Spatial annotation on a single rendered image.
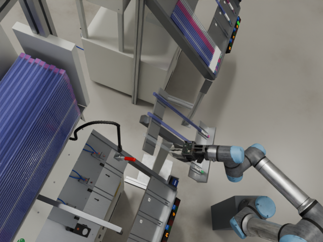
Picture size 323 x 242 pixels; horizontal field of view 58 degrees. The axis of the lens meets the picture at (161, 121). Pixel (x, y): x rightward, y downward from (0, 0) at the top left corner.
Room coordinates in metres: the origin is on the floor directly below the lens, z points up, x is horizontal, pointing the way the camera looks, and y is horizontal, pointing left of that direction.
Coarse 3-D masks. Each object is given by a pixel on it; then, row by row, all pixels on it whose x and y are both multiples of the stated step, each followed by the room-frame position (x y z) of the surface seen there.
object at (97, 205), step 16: (112, 160) 0.31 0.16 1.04; (112, 176) 0.25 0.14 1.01; (96, 192) 0.16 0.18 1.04; (112, 192) 0.19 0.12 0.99; (96, 208) 0.10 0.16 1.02; (48, 224) -0.01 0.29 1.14; (96, 224) 0.04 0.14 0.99; (48, 240) -0.06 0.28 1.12; (64, 240) -0.05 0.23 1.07; (80, 240) -0.03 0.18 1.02
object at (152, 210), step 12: (156, 180) 0.33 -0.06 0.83; (156, 192) 0.27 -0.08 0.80; (168, 192) 0.30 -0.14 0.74; (144, 204) 0.20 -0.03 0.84; (156, 204) 0.22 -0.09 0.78; (168, 204) 0.25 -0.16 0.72; (144, 216) 0.14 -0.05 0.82; (156, 216) 0.17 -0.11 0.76; (132, 228) 0.07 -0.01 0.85; (144, 228) 0.09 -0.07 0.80; (156, 228) 0.11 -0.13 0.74; (132, 240) 0.02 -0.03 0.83; (144, 240) 0.04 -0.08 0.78
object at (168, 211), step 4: (176, 192) 0.32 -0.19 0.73; (172, 196) 0.29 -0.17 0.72; (172, 200) 0.27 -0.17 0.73; (172, 204) 0.25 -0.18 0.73; (168, 208) 0.22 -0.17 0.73; (168, 212) 0.20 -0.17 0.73; (164, 216) 0.18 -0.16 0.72; (168, 216) 0.19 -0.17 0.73; (164, 220) 0.16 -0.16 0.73; (164, 224) 0.14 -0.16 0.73; (160, 228) 0.12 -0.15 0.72; (164, 228) 0.12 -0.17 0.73; (160, 232) 0.10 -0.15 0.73; (160, 236) 0.08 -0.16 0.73; (156, 240) 0.06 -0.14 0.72; (160, 240) 0.06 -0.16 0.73
